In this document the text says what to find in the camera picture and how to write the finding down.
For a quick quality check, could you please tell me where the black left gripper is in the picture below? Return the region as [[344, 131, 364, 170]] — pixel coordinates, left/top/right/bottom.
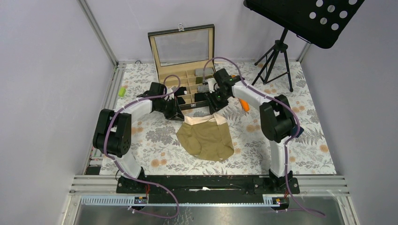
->
[[155, 96, 185, 121]]

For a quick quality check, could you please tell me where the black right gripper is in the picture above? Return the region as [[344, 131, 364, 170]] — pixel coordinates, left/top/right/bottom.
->
[[205, 88, 231, 115]]

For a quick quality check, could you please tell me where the olive khaki underwear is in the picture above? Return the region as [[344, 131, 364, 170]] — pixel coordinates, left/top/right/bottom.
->
[[176, 113, 235, 161]]

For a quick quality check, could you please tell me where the black underwear white trim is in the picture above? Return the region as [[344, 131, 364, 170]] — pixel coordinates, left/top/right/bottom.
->
[[174, 87, 188, 96]]

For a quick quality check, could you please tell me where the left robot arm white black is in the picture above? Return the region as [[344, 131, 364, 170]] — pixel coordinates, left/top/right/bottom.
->
[[92, 82, 184, 193]]

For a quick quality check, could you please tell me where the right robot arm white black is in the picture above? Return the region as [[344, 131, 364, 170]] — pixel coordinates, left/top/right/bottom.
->
[[203, 69, 300, 193]]

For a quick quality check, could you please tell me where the striped rolled underwear in box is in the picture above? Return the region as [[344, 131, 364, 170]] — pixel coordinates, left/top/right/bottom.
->
[[197, 84, 209, 93]]

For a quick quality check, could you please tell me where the grey rolled underwear in box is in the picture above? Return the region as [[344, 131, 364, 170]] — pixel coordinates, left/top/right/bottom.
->
[[194, 68, 206, 76]]

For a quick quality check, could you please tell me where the navy blue underwear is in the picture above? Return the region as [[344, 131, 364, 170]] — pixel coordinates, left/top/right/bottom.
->
[[291, 126, 304, 138]]

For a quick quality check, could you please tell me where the wooden organizer box glass lid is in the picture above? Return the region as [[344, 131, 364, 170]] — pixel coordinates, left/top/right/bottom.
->
[[147, 23, 215, 110]]

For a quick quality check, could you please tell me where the green block at left edge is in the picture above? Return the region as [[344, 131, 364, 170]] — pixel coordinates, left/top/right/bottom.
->
[[118, 87, 126, 98]]

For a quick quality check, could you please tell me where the black music stand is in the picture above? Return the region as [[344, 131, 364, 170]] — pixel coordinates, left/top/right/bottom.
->
[[243, 0, 363, 84]]

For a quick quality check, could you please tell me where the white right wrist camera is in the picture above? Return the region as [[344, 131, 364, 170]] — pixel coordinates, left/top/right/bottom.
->
[[206, 78, 218, 93]]

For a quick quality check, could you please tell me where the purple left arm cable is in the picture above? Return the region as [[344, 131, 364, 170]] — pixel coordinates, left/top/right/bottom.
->
[[102, 74, 182, 220]]

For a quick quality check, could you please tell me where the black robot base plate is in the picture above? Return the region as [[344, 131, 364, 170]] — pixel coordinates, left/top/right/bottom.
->
[[116, 174, 300, 204]]

